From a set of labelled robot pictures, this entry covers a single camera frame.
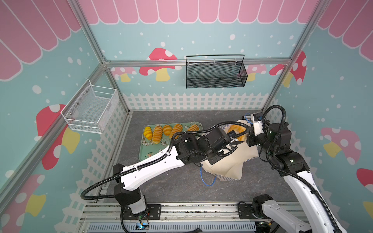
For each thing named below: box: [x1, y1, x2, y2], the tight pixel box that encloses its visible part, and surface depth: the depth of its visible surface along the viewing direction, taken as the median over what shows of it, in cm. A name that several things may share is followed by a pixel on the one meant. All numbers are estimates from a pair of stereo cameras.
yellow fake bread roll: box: [143, 125, 153, 141], surface depth 105 cm
